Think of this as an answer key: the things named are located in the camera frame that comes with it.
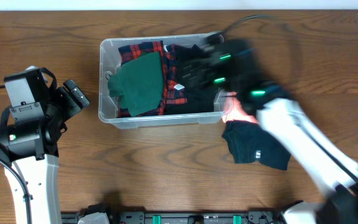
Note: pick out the red navy plaid shirt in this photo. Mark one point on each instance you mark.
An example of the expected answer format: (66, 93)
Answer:
(171, 95)

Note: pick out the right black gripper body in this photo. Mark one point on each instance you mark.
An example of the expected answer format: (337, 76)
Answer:
(220, 76)

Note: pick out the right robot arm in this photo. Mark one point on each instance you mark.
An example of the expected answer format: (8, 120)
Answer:
(279, 114)

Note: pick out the dark teal folded garment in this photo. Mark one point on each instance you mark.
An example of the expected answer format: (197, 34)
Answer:
(248, 142)

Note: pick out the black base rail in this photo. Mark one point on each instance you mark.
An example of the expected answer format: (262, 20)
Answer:
(103, 213)

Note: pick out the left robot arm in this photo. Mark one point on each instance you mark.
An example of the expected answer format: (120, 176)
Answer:
(33, 179)

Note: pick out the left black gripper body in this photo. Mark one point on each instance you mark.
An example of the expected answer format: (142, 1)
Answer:
(58, 108)

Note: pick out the coral pink folded garment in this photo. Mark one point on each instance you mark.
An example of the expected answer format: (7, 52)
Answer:
(233, 110)

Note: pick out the clear plastic storage bin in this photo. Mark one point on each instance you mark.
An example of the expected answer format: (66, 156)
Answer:
(110, 63)

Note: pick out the black garment white tag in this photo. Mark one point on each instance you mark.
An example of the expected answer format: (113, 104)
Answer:
(199, 100)

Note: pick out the dark green garment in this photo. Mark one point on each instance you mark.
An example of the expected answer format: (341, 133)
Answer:
(138, 84)

